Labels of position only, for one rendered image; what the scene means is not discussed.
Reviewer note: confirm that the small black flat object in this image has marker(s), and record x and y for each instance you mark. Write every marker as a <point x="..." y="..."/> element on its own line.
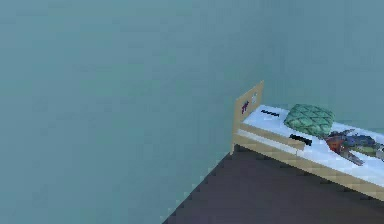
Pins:
<point x="270" y="113"/>

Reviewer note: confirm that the light wooden bed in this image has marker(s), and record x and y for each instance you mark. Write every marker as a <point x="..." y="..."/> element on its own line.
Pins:
<point x="266" y="141"/>

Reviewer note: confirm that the black remote control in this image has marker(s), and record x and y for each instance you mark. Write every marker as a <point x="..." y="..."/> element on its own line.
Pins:
<point x="300" y="139"/>

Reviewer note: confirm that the green quilted pillow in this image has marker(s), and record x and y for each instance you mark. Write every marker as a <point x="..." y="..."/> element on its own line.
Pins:
<point x="310" y="119"/>

